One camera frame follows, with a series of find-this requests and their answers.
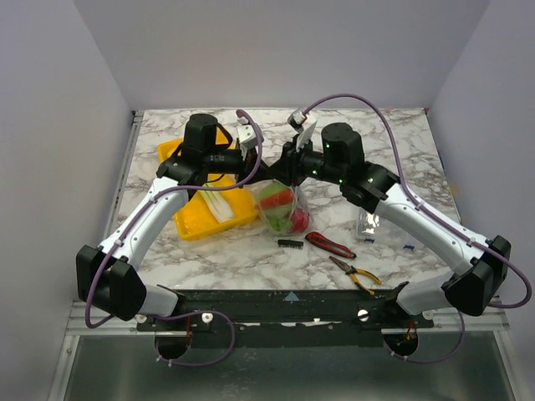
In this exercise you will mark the white celery toy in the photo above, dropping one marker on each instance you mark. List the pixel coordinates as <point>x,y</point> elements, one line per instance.
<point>218,206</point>

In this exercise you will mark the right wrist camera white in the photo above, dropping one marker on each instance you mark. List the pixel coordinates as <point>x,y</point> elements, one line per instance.
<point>304,125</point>

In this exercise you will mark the red black utility knife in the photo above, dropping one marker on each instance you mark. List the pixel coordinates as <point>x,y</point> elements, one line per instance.
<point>321,242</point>

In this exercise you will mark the clear zip top bag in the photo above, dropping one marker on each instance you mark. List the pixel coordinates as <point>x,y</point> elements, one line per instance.
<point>298,202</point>

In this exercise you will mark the green cabbage toy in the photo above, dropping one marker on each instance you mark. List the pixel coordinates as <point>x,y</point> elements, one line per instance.
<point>278,218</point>

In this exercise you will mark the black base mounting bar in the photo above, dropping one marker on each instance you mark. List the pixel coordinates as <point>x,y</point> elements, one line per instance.
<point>217,319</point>

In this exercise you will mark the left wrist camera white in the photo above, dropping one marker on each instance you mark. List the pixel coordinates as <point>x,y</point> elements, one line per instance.
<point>246,135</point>

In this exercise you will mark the red apple toy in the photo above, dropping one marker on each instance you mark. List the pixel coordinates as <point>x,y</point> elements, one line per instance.
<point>299,220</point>

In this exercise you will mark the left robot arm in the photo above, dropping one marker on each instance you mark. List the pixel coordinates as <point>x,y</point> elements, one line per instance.
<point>107,274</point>

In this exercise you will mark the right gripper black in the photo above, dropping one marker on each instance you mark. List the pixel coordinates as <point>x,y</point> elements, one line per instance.
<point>296,159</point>

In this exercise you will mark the clear small plastic box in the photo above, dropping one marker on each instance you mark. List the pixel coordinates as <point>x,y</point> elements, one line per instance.
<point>375,229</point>

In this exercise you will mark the yellow plastic tray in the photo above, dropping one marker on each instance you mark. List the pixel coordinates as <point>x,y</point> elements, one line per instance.
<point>195,220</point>

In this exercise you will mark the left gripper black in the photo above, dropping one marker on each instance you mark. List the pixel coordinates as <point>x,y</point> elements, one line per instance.
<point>247,165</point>

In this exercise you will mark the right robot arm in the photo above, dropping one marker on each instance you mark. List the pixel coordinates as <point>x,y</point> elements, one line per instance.
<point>478,265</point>

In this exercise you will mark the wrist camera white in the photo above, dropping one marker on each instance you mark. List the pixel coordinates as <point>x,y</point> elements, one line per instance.
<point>304,125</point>
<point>246,135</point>

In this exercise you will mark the yellow handled pliers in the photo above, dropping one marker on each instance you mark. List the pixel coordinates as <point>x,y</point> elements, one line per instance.
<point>354,272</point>

